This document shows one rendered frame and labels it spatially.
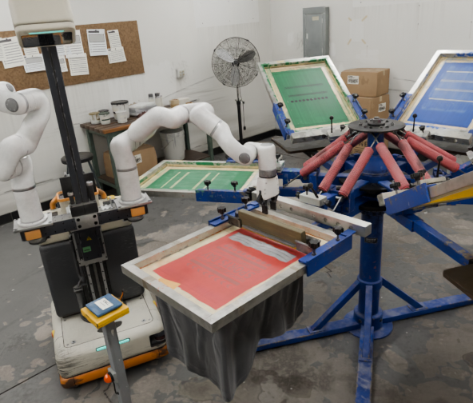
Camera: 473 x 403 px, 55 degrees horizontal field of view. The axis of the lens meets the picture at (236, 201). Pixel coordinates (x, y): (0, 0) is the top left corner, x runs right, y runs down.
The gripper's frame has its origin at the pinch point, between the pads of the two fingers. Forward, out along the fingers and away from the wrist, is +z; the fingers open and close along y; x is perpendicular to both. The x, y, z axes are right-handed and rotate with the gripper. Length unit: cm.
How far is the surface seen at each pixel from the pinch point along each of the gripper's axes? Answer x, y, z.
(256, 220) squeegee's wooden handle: -7.0, 1.6, 7.5
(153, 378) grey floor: -63, 37, 112
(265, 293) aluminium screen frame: 29.4, 34.1, 14.2
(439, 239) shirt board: 54, -52, 19
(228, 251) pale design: -7.6, 19.1, 16.3
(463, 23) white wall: -94, -413, -52
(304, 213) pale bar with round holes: 1.7, -22.3, 10.0
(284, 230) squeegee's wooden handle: 10.3, 1.6, 7.4
